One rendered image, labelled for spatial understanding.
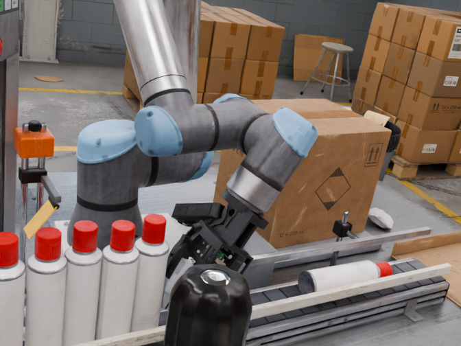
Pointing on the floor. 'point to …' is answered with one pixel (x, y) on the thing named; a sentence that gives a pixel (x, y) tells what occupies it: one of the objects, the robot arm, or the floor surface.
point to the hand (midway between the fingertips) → (167, 298)
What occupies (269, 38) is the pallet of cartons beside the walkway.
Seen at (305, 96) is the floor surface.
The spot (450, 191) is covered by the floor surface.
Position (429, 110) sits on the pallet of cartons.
